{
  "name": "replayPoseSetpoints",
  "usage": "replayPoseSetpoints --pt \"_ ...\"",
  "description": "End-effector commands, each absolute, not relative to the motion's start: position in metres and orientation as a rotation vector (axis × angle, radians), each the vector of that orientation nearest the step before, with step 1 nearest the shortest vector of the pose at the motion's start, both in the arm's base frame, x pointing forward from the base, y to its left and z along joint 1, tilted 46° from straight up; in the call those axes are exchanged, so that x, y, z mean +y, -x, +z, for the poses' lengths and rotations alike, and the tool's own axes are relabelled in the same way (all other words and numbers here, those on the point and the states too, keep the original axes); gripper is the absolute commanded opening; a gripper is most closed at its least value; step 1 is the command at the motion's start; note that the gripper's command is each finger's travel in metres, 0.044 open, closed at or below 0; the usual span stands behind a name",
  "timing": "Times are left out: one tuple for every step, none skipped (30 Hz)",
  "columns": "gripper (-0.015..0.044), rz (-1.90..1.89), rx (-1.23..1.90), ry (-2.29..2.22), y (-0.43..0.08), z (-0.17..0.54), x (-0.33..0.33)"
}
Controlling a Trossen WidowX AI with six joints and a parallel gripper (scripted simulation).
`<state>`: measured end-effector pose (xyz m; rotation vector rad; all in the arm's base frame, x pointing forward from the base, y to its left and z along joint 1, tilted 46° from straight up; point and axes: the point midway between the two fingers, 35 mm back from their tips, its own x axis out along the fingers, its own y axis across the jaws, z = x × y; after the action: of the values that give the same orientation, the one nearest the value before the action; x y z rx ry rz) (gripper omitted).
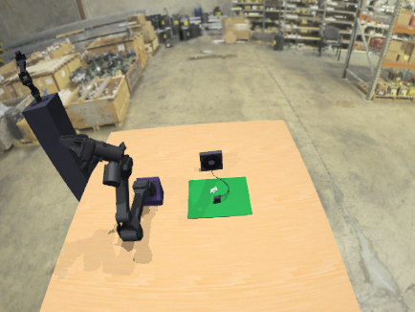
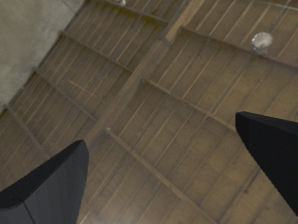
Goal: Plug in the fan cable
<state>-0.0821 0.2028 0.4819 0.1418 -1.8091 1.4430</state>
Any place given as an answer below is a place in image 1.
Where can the green circuit board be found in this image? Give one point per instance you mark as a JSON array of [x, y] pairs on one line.
[[200, 201]]

